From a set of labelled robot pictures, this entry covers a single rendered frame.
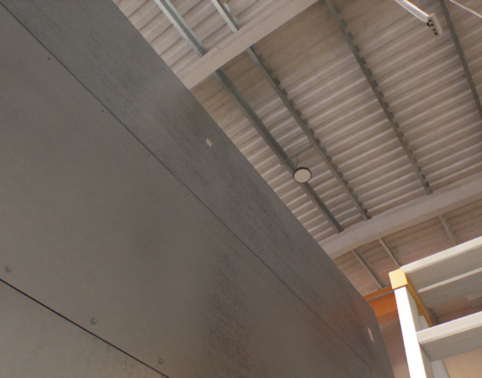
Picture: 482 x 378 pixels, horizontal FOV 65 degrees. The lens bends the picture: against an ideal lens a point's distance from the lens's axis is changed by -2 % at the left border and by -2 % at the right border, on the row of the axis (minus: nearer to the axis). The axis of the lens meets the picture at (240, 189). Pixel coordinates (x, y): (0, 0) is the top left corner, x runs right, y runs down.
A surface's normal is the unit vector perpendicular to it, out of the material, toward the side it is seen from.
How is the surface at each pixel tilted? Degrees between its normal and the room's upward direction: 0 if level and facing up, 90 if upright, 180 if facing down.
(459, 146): 176
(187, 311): 90
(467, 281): 180
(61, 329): 90
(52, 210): 90
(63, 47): 90
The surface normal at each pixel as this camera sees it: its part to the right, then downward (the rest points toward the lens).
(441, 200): -0.58, -0.64
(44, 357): 0.81, -0.45
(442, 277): 0.00, 0.62
